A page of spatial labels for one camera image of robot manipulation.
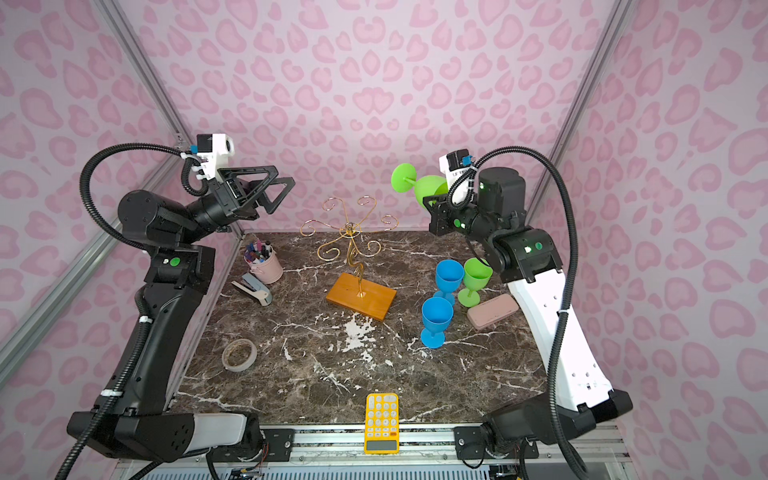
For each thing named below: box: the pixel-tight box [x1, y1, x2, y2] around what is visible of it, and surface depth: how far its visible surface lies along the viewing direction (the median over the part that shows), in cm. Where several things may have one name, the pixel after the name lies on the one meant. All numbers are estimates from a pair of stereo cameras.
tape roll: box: [222, 338, 257, 372], surface depth 90 cm
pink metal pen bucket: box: [244, 239, 285, 284], surface depth 102 cm
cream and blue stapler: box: [231, 273, 273, 307], surface depth 100 cm
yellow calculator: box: [364, 393, 400, 455], surface depth 77 cm
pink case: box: [467, 293, 519, 331], surface depth 97 cm
